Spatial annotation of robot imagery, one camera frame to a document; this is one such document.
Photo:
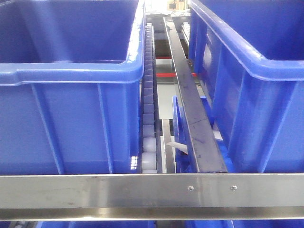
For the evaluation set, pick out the large blue bin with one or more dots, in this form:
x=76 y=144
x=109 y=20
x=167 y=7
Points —
x=70 y=74
x=249 y=57

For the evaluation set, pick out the steel front shelf rail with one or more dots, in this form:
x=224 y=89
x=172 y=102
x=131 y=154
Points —
x=186 y=196

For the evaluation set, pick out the dark steel divider rail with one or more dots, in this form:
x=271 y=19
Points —
x=205 y=155

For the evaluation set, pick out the white paper label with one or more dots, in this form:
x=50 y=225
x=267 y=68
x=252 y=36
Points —
x=178 y=146

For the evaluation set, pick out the large blue bin left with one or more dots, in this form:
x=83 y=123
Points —
x=70 y=74

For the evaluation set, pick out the white roller track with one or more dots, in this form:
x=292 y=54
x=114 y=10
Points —
x=149 y=164

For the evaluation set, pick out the large blue bin right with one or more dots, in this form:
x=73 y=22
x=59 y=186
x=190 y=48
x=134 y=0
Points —
x=249 y=57

